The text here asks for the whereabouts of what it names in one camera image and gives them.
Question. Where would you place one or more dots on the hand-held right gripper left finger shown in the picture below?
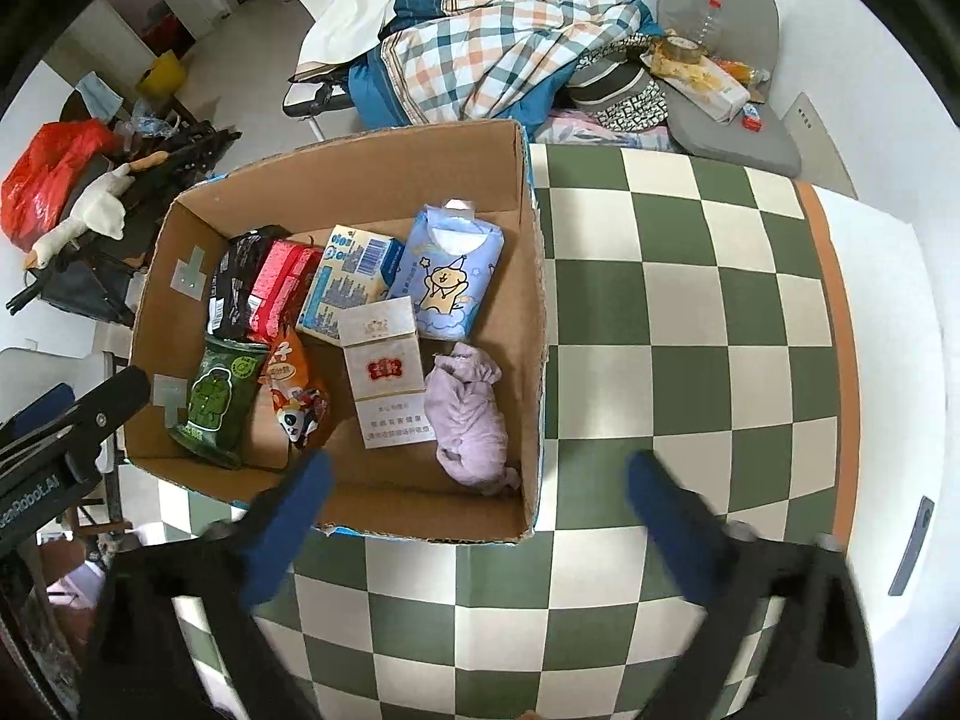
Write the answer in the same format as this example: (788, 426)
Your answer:
(292, 517)

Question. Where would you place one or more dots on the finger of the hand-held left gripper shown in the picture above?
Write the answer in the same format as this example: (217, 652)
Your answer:
(112, 397)
(45, 405)

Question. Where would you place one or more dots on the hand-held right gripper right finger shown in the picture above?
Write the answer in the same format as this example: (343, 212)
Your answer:
(667, 517)

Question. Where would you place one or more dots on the green wet wipes packet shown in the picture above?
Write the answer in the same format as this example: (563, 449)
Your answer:
(214, 397)

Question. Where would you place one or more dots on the cardboard box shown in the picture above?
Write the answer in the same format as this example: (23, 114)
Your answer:
(390, 480)

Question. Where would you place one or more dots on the orange panda snack packet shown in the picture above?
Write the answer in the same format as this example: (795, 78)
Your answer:
(292, 382)

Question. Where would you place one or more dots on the white cigarette box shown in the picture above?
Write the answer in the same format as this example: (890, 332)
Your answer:
(386, 382)

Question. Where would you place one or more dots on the black snack packet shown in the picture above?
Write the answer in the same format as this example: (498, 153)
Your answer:
(232, 285)

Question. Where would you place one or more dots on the red snack packet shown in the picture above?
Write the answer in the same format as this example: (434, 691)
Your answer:
(277, 285)

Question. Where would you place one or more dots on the purple cloth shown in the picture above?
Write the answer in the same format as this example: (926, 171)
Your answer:
(469, 420)

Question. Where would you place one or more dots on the blue-white city print box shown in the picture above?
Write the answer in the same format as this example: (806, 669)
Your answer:
(349, 277)

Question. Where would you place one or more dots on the blue cartoon tissue pack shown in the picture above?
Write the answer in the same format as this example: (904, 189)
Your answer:
(450, 277)

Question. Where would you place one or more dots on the black folded stroller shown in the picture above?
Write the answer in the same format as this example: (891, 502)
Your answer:
(82, 285)

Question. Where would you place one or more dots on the white goose plush toy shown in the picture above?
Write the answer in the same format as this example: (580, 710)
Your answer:
(101, 202)

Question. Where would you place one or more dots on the green checkered table mat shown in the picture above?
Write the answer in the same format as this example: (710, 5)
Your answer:
(675, 315)

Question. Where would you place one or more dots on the red plastic bag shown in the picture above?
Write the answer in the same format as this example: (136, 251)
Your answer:
(45, 180)

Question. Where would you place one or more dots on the grey smartphone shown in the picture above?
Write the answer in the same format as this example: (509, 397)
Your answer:
(911, 547)

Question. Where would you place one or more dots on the blue face mask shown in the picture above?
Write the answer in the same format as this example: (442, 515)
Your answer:
(97, 94)

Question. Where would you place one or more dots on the yellow bin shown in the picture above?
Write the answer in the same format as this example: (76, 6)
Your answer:
(161, 75)

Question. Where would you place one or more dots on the grey cushioned chair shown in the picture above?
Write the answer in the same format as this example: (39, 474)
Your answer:
(757, 139)

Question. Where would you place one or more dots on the pink cloth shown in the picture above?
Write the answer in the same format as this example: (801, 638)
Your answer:
(592, 133)

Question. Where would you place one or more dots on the small red box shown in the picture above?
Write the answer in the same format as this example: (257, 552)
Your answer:
(751, 118)

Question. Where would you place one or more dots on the black and white patterned cloth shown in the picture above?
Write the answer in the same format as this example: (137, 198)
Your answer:
(634, 111)

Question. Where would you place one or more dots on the yellow tissue packet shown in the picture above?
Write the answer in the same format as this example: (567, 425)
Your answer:
(709, 90)

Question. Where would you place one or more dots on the striped dark bag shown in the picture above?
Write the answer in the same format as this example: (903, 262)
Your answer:
(607, 82)

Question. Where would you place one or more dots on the brown tape roll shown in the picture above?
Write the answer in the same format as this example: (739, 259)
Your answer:
(684, 49)

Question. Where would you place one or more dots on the clear plastic bottle red cap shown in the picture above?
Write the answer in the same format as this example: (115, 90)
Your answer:
(709, 22)

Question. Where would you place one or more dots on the plaid blanket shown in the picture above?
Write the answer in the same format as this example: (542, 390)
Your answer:
(487, 37)

